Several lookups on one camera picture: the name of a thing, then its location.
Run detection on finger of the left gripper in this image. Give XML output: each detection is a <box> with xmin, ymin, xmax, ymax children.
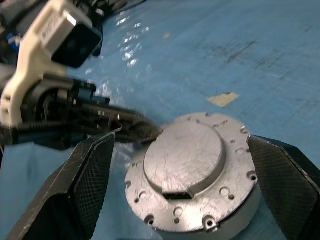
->
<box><xmin>99</xmin><ymin>106</ymin><xmax>164</xmax><ymax>145</ymax></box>

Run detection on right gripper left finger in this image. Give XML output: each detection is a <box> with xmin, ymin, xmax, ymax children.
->
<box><xmin>6</xmin><ymin>131</ymin><xmax>116</xmax><ymax>240</ymax></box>

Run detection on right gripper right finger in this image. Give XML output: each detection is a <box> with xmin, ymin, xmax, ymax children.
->
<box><xmin>246</xmin><ymin>134</ymin><xmax>320</xmax><ymax>240</ymax></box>

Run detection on silver motor housing copper windings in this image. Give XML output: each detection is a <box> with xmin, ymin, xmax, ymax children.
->
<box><xmin>152</xmin><ymin>186</ymin><xmax>262</xmax><ymax>240</ymax></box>

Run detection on beige tape patch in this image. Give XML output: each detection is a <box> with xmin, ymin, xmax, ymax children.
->
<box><xmin>207</xmin><ymin>91</ymin><xmax>240</xmax><ymax>108</ymax></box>

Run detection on blue plastic table cover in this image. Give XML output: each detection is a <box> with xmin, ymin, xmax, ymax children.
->
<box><xmin>0</xmin><ymin>0</ymin><xmax>320</xmax><ymax>240</ymax></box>

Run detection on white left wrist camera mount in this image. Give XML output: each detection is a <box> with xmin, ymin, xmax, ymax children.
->
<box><xmin>0</xmin><ymin>0</ymin><xmax>103</xmax><ymax>127</ymax></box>

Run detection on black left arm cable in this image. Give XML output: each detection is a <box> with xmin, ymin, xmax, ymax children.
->
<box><xmin>74</xmin><ymin>0</ymin><xmax>148</xmax><ymax>16</ymax></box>

